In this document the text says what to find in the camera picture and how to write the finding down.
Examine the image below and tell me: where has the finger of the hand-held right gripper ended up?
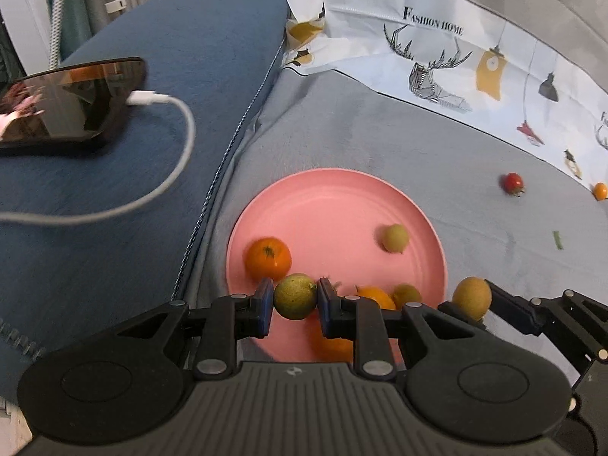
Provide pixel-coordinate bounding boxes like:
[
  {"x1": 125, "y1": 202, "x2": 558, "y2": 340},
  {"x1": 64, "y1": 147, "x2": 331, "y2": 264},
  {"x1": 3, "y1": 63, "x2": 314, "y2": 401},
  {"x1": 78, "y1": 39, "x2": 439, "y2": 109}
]
[
  {"x1": 483, "y1": 280, "x2": 608, "y2": 363},
  {"x1": 437, "y1": 301, "x2": 488, "y2": 332}
]

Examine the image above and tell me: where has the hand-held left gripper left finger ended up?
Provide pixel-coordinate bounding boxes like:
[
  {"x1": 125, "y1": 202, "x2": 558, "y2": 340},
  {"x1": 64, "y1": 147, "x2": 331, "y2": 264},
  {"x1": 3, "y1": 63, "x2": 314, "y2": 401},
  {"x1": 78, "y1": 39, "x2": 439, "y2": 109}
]
[{"x1": 114, "y1": 277, "x2": 275, "y2": 381}]

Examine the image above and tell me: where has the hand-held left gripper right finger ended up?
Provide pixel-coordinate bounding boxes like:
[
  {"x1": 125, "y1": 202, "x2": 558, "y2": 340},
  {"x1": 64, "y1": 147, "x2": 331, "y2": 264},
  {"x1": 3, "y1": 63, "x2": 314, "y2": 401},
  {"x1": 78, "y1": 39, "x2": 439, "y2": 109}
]
[{"x1": 316, "y1": 277, "x2": 476, "y2": 381}]

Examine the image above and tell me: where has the yellow-brown round fruit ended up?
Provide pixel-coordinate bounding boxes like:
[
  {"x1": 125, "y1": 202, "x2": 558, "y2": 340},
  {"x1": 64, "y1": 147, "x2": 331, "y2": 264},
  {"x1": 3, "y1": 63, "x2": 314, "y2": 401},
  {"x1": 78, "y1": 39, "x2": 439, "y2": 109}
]
[
  {"x1": 392, "y1": 284, "x2": 423, "y2": 309},
  {"x1": 452, "y1": 276, "x2": 493, "y2": 321}
]

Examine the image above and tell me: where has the green lime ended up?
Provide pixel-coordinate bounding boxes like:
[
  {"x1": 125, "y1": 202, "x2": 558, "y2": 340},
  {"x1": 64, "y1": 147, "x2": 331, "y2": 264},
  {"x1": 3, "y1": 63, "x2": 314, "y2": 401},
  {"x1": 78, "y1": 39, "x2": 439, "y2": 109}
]
[{"x1": 274, "y1": 273, "x2": 318, "y2": 320}]

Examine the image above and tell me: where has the orange mandarin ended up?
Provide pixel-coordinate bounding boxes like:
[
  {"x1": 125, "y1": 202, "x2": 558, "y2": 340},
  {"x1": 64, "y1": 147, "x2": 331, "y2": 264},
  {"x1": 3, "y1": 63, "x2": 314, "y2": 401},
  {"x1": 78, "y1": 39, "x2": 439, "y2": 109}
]
[
  {"x1": 355, "y1": 285, "x2": 396, "y2": 312},
  {"x1": 244, "y1": 237, "x2": 292, "y2": 281},
  {"x1": 309, "y1": 316, "x2": 356, "y2": 362}
]

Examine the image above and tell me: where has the pink round plate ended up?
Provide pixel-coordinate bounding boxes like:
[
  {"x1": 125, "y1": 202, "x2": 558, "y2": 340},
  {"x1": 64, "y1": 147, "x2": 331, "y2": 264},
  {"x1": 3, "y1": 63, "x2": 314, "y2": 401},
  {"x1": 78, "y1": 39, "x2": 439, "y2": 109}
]
[{"x1": 226, "y1": 168, "x2": 448, "y2": 364}]

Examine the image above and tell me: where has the small yellow-green fruit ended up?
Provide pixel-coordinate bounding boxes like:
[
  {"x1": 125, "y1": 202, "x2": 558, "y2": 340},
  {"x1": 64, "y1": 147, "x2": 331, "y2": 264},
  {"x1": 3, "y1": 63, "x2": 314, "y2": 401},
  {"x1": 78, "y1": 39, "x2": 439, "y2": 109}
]
[{"x1": 381, "y1": 223, "x2": 410, "y2": 253}]

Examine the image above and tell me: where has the small red tomato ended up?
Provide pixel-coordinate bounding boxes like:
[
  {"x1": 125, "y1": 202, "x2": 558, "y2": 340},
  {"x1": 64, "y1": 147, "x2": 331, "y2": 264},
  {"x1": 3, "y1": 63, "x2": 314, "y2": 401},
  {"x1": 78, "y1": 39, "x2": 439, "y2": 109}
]
[{"x1": 501, "y1": 172, "x2": 526, "y2": 197}]

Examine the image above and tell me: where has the grey bed cover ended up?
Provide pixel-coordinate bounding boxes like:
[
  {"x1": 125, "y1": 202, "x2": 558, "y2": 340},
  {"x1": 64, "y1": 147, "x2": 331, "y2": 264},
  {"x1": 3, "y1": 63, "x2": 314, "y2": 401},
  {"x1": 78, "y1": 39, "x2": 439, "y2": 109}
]
[{"x1": 183, "y1": 69, "x2": 608, "y2": 390}]

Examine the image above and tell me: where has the blue cushion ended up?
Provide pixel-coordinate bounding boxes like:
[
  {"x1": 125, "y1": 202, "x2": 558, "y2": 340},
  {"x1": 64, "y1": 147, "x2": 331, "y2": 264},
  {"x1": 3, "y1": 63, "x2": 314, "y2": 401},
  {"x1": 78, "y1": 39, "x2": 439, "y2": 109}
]
[{"x1": 0, "y1": 0, "x2": 291, "y2": 381}]

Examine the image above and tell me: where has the black smartphone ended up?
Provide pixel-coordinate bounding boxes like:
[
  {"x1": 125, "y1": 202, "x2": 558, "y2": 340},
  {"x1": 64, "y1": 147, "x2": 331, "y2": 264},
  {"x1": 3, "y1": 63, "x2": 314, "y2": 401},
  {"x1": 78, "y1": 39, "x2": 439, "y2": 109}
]
[{"x1": 0, "y1": 57, "x2": 147, "y2": 157}]

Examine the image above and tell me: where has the white printed bed sheet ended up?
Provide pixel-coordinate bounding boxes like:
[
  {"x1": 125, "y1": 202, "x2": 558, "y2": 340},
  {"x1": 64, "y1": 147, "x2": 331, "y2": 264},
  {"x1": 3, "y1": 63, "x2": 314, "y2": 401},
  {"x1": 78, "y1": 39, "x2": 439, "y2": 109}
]
[{"x1": 280, "y1": 0, "x2": 608, "y2": 186}]

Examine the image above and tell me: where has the white striped pole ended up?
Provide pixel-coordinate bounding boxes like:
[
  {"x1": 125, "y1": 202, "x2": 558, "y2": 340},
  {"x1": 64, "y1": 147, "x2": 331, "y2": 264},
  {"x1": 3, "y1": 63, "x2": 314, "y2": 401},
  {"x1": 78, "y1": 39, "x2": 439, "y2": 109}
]
[{"x1": 47, "y1": 0, "x2": 68, "y2": 70}]

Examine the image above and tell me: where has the white charging cable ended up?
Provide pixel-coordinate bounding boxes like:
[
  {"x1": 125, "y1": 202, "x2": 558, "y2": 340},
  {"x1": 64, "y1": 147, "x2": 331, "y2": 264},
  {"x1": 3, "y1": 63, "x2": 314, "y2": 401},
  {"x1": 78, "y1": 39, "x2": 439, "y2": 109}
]
[{"x1": 0, "y1": 90, "x2": 196, "y2": 225}]

